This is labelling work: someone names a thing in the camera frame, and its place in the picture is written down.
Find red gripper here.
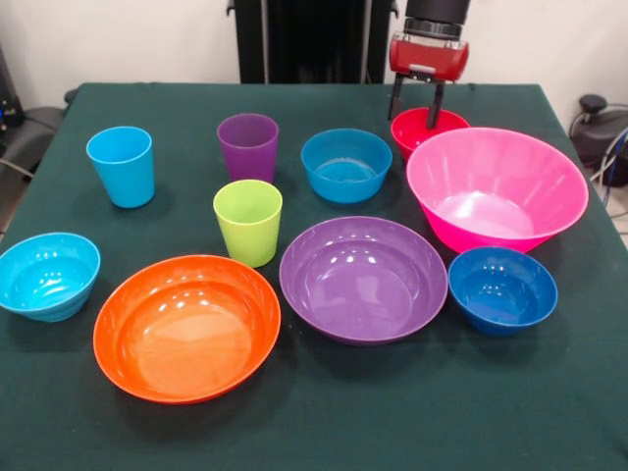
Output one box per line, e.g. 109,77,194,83
387,30,471,131

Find red small bowl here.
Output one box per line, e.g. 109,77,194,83
390,107,472,161

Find large pink bowl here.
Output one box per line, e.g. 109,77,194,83
405,127,590,255

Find blue straight-sided bowl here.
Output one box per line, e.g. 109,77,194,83
300,128,393,205

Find purple plastic cup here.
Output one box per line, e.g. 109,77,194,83
216,113,281,185

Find wide purple bowl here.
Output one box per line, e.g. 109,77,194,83
278,215,449,347

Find lime green plastic cup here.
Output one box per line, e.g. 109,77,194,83
212,179,285,269

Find dark blue small bowl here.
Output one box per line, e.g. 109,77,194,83
447,245,559,338

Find light blue plastic cup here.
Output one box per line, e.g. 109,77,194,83
85,126,156,210

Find dark green tablecloth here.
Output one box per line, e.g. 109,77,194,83
0,81,628,471

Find wide orange bowl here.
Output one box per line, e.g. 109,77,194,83
92,253,283,405

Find light blue small bowl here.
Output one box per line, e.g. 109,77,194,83
0,232,102,324

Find black equipment box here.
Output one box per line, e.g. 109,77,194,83
0,46,26,133

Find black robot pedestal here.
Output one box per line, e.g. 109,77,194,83
226,0,406,84

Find blue and white cables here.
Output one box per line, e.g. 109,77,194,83
588,125,628,207

